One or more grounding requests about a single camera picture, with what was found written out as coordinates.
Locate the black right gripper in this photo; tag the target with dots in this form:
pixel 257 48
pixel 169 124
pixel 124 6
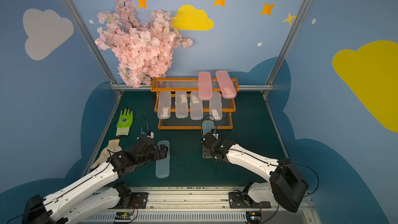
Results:
pixel 207 151

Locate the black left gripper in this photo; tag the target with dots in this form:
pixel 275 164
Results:
pixel 159 152

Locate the blue pencil case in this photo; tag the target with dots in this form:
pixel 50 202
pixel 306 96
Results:
pixel 207 126
pixel 162 168

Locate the clear pencil case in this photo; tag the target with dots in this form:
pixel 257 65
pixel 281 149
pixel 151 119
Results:
pixel 181 105
pixel 164 105
pixel 215 106
pixel 196 106

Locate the pink pencil case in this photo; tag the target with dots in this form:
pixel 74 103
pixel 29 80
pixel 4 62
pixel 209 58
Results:
pixel 226 85
pixel 204 86

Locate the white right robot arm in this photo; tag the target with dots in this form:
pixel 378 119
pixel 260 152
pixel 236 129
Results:
pixel 283 178

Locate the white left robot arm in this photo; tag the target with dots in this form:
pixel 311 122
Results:
pixel 75 202

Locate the orange three-tier shelf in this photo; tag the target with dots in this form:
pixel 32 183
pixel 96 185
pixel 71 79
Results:
pixel 189 85

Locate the white cotton glove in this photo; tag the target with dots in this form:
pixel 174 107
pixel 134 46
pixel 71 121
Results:
pixel 112 147

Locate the green work glove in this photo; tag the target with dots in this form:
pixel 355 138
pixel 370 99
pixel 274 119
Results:
pixel 125 121

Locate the left controller board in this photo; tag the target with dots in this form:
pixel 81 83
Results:
pixel 124 216

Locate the controller board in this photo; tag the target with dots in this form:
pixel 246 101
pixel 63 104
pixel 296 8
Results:
pixel 124 216
pixel 253 218

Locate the right controller board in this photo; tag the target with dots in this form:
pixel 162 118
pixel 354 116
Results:
pixel 253 218

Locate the pink cherry blossom tree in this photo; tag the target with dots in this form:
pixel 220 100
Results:
pixel 144 50

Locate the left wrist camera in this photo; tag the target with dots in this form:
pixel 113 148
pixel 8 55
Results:
pixel 149 134

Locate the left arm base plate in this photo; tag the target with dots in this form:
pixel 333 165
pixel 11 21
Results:
pixel 133 200

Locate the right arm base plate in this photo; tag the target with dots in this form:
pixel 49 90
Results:
pixel 238 199

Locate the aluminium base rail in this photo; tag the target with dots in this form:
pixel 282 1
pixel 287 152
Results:
pixel 200 205

